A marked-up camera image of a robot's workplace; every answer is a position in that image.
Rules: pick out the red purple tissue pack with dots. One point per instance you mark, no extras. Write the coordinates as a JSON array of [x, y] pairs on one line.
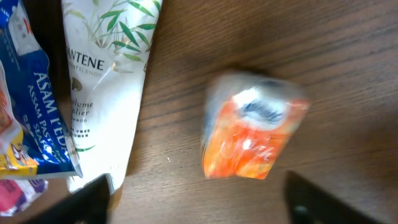
[[17, 195]]

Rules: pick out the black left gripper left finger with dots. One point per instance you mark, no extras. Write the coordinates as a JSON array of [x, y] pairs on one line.
[[88, 205]]

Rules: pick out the blue yellow paste sachet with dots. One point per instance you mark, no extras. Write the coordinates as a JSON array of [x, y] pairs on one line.
[[35, 143]]

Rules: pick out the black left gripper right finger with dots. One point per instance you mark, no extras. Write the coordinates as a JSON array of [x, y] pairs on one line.
[[308, 203]]

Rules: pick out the white shampoo tube gold cap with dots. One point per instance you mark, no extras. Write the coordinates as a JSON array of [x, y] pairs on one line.
[[108, 45]]

